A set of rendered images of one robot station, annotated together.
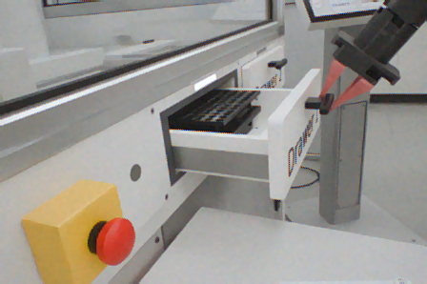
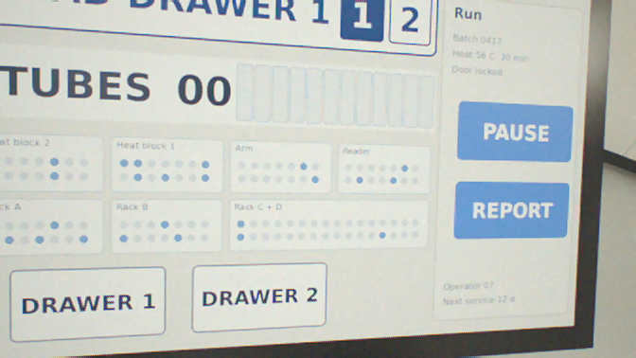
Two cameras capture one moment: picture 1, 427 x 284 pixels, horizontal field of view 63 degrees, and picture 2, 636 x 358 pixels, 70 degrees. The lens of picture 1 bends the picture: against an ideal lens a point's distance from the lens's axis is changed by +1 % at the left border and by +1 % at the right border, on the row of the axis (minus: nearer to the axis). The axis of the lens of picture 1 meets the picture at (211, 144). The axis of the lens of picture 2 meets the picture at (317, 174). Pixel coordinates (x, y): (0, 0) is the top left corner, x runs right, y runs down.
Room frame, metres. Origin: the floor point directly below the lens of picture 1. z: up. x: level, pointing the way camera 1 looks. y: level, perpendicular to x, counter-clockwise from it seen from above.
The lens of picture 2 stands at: (1.10, -0.60, 1.28)
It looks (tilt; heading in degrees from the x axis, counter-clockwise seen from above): 42 degrees down; 356
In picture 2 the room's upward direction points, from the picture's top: 12 degrees clockwise
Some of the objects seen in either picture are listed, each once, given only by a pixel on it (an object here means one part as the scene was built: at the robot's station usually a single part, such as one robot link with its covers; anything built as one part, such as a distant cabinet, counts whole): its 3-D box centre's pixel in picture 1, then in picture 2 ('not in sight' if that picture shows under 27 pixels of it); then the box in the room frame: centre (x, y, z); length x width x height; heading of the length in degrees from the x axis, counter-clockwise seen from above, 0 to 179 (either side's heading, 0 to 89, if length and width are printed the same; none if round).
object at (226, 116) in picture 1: (238, 106); not in sight; (0.55, -0.05, 0.90); 0.18 x 0.02 x 0.01; 153
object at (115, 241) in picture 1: (111, 239); not in sight; (0.25, 0.10, 0.88); 0.04 x 0.03 x 0.04; 153
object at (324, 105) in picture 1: (318, 103); not in sight; (0.49, -0.16, 0.91); 0.07 x 0.04 x 0.01; 153
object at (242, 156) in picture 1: (182, 121); not in sight; (0.60, 0.05, 0.86); 0.40 x 0.26 x 0.06; 63
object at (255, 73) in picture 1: (266, 77); not in sight; (0.85, -0.15, 0.87); 0.29 x 0.02 x 0.11; 153
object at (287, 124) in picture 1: (299, 122); not in sight; (0.50, -0.14, 0.87); 0.29 x 0.02 x 0.11; 153
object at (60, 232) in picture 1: (83, 233); not in sight; (0.27, 0.12, 0.88); 0.07 x 0.05 x 0.07; 153
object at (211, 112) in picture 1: (187, 119); not in sight; (0.59, 0.04, 0.87); 0.22 x 0.18 x 0.06; 63
